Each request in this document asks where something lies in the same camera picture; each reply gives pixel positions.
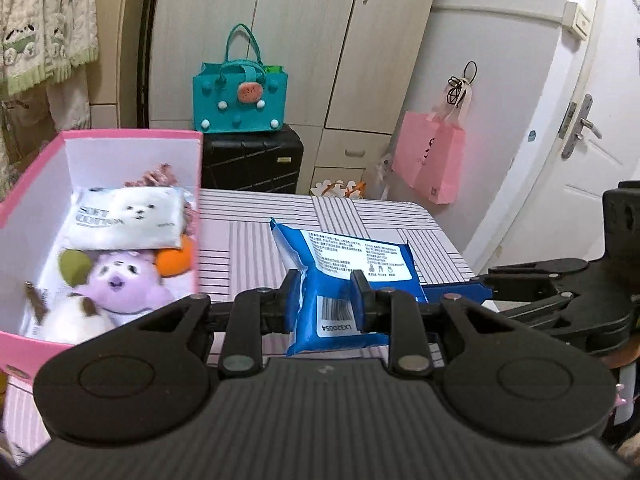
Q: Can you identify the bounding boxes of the teal felt handbag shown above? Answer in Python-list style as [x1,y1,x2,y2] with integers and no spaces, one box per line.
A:
[193,23,285,134]

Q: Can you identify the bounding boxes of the pink floral scrunchie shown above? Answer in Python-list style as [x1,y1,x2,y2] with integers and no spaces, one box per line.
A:
[122,162,201,236]

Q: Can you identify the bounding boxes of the fluffy cream pajama jacket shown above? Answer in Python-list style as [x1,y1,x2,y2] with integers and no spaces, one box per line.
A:
[0,0,99,101]

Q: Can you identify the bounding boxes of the pink cardboard box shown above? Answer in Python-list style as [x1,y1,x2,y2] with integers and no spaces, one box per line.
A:
[0,129,205,378]

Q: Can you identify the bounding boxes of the orange soft ball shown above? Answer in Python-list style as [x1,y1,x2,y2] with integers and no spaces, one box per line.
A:
[155,235,195,277]

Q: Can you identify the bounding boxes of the white door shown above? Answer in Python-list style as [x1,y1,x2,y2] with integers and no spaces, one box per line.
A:
[462,0,640,286]

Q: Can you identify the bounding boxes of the green makeup sponge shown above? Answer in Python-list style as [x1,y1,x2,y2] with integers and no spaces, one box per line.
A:
[58,249,93,286]

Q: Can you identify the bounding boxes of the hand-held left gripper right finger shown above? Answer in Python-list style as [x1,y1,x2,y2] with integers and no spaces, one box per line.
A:
[350,270,516,378]

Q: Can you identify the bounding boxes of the black suitcase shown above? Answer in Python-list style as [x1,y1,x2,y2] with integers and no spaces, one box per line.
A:
[201,125,305,195]

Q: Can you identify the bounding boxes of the blue wet wipes packet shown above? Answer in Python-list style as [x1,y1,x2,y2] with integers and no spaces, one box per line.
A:
[270,217,430,357]

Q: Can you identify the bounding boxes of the white light switch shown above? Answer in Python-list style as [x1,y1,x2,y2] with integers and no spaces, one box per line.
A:
[562,2,592,38]

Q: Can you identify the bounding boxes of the white orange paper bag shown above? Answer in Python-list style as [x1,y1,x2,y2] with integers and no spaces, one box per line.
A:
[310,179,367,200]

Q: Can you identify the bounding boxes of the white cotton pads packet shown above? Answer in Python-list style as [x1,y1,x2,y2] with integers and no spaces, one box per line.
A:
[65,186,187,251]

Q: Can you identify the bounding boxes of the black hair ties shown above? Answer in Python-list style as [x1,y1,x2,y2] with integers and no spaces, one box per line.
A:
[446,61,478,108]

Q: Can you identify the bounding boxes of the purple plush toy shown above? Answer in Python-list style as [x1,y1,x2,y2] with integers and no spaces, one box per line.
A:
[75,251,171,328]

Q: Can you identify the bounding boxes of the pink tote bag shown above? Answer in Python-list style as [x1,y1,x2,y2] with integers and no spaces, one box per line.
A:
[391,80,467,206]

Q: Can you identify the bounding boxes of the white brown plush toy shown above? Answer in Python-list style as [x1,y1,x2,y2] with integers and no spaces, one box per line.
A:
[25,282,118,346]

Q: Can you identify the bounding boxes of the silver door handle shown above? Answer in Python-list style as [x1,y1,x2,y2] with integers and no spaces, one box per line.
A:
[557,94,603,158]

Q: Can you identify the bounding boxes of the beige wooden cabinet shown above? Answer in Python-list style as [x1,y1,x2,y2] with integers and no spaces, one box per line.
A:
[87,0,151,131]

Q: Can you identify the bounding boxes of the grey wooden wardrobe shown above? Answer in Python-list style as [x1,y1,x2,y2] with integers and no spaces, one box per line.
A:
[149,0,443,196]

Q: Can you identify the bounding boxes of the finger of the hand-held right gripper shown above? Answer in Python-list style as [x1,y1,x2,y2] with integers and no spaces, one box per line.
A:
[477,257,591,286]
[425,282,581,321]

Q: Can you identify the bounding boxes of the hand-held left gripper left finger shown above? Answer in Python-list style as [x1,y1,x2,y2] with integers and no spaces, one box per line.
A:
[137,269,302,378]

